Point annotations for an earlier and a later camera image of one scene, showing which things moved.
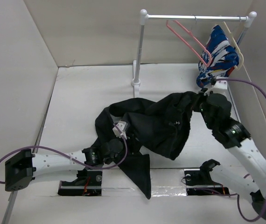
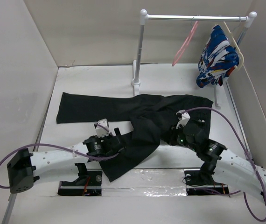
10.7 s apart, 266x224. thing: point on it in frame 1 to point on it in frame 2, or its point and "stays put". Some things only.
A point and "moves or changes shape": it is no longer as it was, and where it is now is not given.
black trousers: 143,126 moves or changes shape
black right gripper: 196,98 to 171,136
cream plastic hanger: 235,46 stays put
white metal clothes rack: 144,17 stays put
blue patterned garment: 219,59 stays put
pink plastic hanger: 194,37 to 185,43
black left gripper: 133,144 to 108,136
